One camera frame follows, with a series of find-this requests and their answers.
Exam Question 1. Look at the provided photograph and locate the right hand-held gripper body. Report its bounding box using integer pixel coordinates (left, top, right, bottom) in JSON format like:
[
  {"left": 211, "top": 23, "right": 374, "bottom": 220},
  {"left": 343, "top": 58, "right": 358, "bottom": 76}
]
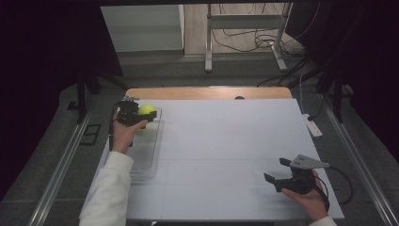
[{"left": 274, "top": 153, "right": 331, "bottom": 195}]

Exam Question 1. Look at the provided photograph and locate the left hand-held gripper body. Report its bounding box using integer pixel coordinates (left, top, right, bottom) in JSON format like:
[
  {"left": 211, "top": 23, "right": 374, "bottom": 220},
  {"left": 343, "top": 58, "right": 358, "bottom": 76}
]
[{"left": 113, "top": 96, "right": 141, "bottom": 127}]

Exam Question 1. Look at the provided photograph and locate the yellow-green tennis ball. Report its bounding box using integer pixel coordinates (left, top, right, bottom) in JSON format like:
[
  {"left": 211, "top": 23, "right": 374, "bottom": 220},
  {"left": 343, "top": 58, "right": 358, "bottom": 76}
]
[{"left": 137, "top": 104, "right": 157, "bottom": 117}]

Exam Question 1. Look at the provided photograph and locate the clear plastic container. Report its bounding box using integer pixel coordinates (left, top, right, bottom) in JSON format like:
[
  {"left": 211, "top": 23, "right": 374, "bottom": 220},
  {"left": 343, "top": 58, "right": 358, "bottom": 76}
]
[{"left": 129, "top": 106, "right": 165, "bottom": 182}]

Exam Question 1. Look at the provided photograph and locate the person's left hand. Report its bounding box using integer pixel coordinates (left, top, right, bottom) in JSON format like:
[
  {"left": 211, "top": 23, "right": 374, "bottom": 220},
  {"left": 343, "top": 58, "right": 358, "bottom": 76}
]
[{"left": 111, "top": 112, "right": 149, "bottom": 155}]

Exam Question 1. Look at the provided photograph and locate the person's right hand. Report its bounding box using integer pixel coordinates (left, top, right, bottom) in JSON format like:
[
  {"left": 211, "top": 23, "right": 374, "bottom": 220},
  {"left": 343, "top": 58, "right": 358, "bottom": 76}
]
[{"left": 280, "top": 169, "right": 330, "bottom": 222}]

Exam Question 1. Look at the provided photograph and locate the white power strip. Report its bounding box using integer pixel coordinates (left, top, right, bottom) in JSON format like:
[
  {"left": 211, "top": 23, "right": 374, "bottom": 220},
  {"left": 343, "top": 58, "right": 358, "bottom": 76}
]
[{"left": 302, "top": 113, "right": 324, "bottom": 138}]

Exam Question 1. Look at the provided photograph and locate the wooden table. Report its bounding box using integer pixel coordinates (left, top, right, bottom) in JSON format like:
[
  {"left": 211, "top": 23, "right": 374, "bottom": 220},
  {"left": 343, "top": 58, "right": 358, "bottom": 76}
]
[{"left": 124, "top": 87, "right": 294, "bottom": 101}]

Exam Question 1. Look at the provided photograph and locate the black metal stand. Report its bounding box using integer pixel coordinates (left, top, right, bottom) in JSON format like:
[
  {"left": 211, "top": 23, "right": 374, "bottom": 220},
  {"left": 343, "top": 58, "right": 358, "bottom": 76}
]
[
  {"left": 314, "top": 70, "right": 356, "bottom": 124},
  {"left": 67, "top": 67, "right": 129, "bottom": 125}
]

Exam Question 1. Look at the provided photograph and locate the white table sheet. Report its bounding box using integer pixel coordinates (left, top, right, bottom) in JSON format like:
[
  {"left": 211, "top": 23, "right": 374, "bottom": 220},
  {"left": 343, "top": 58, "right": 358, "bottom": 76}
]
[{"left": 103, "top": 99, "right": 345, "bottom": 221}]

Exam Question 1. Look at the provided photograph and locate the white cabinet panel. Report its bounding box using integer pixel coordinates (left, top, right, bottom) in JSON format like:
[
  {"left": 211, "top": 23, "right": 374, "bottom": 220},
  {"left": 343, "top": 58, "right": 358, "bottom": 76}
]
[{"left": 100, "top": 4, "right": 185, "bottom": 53}]

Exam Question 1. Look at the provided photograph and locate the dark curtain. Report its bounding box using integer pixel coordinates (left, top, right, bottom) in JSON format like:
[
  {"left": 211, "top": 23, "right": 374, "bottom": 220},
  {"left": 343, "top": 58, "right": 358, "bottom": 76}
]
[
  {"left": 0, "top": 0, "right": 124, "bottom": 202},
  {"left": 286, "top": 0, "right": 399, "bottom": 164}
]

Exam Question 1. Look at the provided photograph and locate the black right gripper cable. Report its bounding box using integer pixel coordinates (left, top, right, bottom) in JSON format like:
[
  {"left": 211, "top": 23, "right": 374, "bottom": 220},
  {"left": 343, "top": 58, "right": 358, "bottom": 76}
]
[{"left": 313, "top": 166, "right": 355, "bottom": 212}]

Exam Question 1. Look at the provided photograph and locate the aluminium floor rail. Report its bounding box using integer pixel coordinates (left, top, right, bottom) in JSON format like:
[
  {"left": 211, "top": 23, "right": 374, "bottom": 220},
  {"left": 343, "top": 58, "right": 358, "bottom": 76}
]
[
  {"left": 33, "top": 103, "right": 97, "bottom": 226},
  {"left": 319, "top": 92, "right": 399, "bottom": 226}
]

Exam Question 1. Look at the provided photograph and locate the bundle of black floor cables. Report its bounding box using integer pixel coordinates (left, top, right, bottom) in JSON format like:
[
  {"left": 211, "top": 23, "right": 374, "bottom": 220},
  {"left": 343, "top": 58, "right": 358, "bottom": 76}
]
[{"left": 210, "top": 3, "right": 314, "bottom": 89}]

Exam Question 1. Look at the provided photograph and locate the white metal desk frame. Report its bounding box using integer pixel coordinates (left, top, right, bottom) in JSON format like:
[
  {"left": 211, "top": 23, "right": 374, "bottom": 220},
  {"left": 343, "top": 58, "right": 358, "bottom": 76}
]
[{"left": 204, "top": 2, "right": 294, "bottom": 73}]

